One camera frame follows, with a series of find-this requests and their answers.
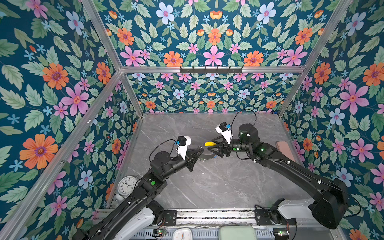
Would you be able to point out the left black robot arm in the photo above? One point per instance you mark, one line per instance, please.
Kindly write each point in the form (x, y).
(148, 188)

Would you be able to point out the white round alarm clock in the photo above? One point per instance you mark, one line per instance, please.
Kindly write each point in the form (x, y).
(127, 185)

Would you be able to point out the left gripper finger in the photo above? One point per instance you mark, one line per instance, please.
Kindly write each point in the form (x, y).
(194, 160)
(195, 151)

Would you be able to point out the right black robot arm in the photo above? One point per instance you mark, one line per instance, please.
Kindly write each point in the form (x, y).
(328, 200)

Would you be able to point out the pink eraser case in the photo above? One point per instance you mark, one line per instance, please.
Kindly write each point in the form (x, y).
(285, 148)

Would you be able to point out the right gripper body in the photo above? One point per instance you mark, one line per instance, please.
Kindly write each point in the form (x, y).
(228, 149)

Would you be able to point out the white clock at front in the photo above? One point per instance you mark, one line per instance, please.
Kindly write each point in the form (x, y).
(183, 234)

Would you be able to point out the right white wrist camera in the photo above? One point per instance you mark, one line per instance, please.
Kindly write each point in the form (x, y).
(225, 130)

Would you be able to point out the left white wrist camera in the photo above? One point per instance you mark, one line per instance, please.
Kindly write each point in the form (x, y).
(182, 145)

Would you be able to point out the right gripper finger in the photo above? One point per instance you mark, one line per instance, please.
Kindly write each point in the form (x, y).
(219, 140)
(218, 150)

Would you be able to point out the black hook rail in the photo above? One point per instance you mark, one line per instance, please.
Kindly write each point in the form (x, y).
(210, 70)

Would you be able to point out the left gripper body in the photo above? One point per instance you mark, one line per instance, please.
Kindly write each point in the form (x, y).
(189, 160)

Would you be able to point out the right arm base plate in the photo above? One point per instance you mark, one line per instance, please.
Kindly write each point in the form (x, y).
(264, 217)

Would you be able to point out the aluminium front rail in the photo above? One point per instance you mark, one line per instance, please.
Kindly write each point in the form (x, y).
(211, 217)

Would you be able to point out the pale green box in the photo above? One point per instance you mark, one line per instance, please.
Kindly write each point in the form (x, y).
(237, 233)

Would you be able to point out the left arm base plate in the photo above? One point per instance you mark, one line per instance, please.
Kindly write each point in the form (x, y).
(166, 218)

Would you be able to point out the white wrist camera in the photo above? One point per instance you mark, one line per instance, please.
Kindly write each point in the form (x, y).
(225, 130)
(182, 145)

